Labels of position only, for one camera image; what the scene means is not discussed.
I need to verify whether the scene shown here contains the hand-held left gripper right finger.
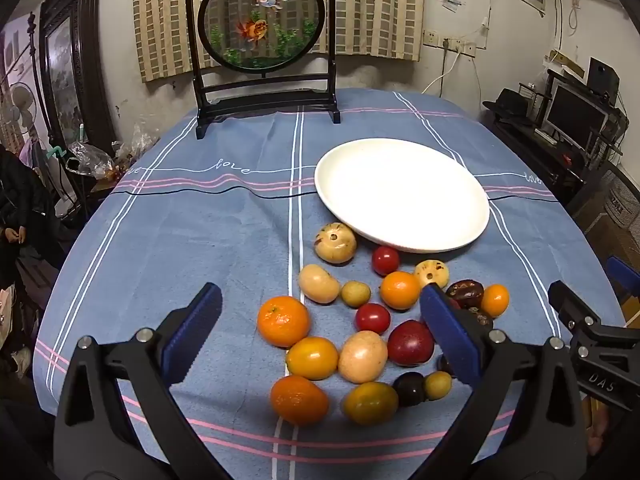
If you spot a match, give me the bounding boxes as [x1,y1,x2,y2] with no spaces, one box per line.
[412,284,587,480]

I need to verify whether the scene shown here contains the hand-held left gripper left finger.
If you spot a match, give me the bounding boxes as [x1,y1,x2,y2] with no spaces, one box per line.
[53,282,231,480]

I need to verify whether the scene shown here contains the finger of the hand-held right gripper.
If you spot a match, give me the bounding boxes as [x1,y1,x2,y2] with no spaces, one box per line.
[606,255,640,291]
[547,280,601,333]

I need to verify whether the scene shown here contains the dark red plum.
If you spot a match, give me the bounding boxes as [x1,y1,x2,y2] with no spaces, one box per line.
[387,320,435,367]

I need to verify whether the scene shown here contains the small olive green plum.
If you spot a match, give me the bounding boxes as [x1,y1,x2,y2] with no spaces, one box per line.
[424,371,453,401]
[341,281,372,308]

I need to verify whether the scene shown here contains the small orange tomato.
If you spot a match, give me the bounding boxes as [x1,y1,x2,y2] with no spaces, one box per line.
[481,284,510,318]

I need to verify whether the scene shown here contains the beige peach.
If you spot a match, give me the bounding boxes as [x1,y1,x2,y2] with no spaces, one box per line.
[338,330,389,384]

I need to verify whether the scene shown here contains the orange mandarin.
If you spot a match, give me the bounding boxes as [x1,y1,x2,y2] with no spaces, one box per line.
[257,295,311,348]
[270,375,330,427]

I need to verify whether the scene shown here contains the yellow green tomato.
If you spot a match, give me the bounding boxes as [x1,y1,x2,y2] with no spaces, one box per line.
[341,381,400,426]

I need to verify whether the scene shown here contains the yellow orange tomato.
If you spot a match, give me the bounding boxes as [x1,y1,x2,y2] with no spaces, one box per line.
[285,336,340,381]

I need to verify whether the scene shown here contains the white oval plate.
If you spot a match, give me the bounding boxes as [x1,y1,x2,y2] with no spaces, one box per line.
[314,138,490,253]

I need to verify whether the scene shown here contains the small beige wooden apple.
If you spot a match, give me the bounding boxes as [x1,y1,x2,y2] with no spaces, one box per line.
[414,259,450,290]

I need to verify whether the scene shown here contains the smooth orange tomato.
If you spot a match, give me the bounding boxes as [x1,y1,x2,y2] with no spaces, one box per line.
[379,271,422,310]

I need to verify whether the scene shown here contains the red cherry tomato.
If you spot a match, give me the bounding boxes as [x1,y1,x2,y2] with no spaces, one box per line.
[371,246,401,276]
[355,303,391,335]

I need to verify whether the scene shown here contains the blue striped tablecloth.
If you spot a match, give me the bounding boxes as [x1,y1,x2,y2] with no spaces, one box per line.
[32,87,628,480]

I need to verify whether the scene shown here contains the beige potato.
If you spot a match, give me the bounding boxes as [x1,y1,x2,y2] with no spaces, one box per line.
[298,264,341,304]

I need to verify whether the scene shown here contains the black desk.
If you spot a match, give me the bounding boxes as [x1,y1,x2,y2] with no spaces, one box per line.
[487,110,626,201]

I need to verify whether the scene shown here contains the large beige wooden apple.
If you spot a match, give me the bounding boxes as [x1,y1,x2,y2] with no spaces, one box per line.
[314,222,358,264]

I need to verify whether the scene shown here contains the computer monitor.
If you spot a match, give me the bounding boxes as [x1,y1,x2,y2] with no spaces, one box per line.
[545,82,610,148]

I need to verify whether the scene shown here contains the black speaker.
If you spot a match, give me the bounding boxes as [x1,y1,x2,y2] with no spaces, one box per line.
[586,57,621,96]

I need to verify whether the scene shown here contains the crumpled plastic bags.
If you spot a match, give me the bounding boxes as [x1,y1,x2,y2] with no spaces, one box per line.
[112,122,161,171]

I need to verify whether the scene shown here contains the black hat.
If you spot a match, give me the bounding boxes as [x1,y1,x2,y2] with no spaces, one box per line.
[482,88,533,122]

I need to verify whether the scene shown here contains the white power strip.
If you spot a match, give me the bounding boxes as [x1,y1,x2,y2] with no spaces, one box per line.
[442,37,477,57]

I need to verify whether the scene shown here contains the standing fan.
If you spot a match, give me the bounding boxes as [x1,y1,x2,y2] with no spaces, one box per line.
[7,82,40,136]

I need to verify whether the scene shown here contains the dark wooden framed picture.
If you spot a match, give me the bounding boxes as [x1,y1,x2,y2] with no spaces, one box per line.
[39,0,117,148]

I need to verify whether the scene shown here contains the round goldfish screen black stand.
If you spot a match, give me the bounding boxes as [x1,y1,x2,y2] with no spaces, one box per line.
[185,0,342,140]

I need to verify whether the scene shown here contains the beige checkered curtain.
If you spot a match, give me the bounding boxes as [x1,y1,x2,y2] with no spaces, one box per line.
[132,0,426,83]

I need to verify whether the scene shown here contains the white cable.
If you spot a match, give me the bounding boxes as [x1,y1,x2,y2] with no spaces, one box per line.
[422,50,463,97]

